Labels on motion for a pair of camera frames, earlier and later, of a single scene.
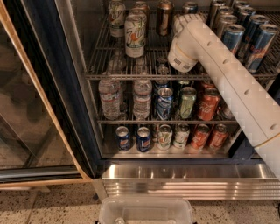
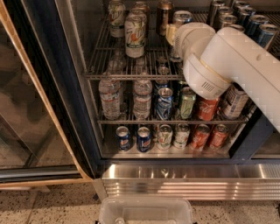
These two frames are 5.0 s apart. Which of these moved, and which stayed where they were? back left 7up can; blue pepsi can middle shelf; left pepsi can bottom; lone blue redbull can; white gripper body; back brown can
Moved: white gripper body; lone blue redbull can
Stayed: back left 7up can; left pepsi can bottom; back brown can; blue pepsi can middle shelf
